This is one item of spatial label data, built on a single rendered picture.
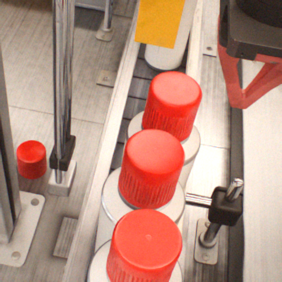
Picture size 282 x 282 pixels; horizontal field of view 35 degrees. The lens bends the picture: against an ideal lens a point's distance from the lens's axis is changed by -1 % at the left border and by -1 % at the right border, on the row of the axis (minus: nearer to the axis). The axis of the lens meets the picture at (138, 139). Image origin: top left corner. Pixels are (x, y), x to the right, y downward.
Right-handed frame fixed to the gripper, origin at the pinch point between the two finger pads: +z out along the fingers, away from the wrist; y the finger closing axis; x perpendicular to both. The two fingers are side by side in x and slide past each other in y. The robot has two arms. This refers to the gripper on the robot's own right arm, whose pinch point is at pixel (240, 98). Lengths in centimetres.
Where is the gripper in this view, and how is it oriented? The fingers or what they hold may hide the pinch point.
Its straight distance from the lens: 38.6
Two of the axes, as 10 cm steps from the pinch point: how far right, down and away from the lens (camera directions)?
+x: -9.9, -1.7, 0.1
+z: -1.0, 6.5, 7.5
